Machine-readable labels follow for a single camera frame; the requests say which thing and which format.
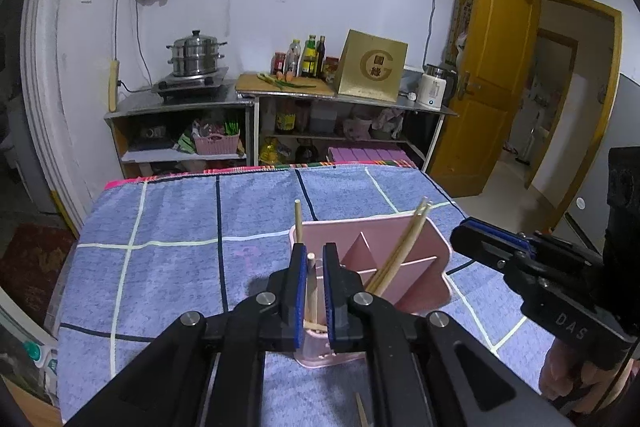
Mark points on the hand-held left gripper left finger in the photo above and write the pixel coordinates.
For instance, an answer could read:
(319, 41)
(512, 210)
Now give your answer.
(301, 292)

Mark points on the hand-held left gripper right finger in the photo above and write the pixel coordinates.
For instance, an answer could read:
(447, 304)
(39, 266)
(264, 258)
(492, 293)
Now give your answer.
(328, 292)

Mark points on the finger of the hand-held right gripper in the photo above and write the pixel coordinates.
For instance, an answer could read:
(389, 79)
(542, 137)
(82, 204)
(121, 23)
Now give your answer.
(500, 234)
(490, 249)

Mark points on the pink plastic utensil basket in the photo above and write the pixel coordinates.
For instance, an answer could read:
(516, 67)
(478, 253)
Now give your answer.
(345, 232)

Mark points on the person's right hand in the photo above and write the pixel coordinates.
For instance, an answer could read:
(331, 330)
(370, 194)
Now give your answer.
(555, 372)

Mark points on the grey cabinet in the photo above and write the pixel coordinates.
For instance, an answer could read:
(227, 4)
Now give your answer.
(600, 157)

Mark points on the dark round bottle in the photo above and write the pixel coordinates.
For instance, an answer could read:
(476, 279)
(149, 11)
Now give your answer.
(307, 153)

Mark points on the large yellow oil bottle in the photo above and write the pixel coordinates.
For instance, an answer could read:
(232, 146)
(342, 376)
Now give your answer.
(274, 153)

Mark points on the row of pink boxes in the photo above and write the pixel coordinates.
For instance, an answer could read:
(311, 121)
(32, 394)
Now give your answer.
(370, 155)

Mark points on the blue checked blanket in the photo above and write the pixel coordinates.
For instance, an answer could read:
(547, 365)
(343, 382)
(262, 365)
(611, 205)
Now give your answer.
(175, 217)

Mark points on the yellow wooden door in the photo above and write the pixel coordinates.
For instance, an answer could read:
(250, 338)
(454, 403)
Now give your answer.
(490, 82)

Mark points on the white electric kettle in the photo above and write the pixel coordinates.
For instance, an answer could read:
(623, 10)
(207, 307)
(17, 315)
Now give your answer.
(432, 89)

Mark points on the small pink shelf basket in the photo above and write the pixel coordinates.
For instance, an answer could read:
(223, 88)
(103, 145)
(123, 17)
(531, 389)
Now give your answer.
(216, 145)

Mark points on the wooden cutting board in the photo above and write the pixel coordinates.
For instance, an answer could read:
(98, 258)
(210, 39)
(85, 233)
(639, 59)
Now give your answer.
(280, 88)

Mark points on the steel top kitchen cabinet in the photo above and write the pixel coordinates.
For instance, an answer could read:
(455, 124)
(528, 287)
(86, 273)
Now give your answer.
(190, 119)

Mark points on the brown cardboard box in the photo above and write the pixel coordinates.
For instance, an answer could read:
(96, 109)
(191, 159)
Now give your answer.
(372, 67)

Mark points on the green onion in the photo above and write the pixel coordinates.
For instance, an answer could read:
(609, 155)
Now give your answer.
(285, 81)

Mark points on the red seasoning jar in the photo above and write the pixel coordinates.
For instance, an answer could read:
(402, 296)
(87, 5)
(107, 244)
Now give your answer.
(331, 69)

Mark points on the small red jar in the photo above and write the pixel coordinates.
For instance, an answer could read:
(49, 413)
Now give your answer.
(279, 64)

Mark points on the gas stove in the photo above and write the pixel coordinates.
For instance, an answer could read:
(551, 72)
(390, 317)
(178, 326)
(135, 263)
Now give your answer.
(192, 84)

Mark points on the dark sauce bottle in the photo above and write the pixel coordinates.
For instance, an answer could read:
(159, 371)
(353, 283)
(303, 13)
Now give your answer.
(321, 57)

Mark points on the steel steamer pot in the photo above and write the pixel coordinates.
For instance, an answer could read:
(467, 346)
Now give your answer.
(195, 54)

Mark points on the dark red rug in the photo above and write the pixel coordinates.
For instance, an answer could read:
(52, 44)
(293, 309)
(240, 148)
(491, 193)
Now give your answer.
(35, 257)

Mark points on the wooden rolling pin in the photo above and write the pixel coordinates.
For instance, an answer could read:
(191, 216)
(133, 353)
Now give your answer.
(114, 87)

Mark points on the wall calendar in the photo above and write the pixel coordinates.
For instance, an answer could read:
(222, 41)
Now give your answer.
(462, 17)

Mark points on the wooden door frame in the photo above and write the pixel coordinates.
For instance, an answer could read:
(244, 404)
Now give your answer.
(615, 37)

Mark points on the white sliding door frame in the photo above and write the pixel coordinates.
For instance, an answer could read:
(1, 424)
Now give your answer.
(45, 82)

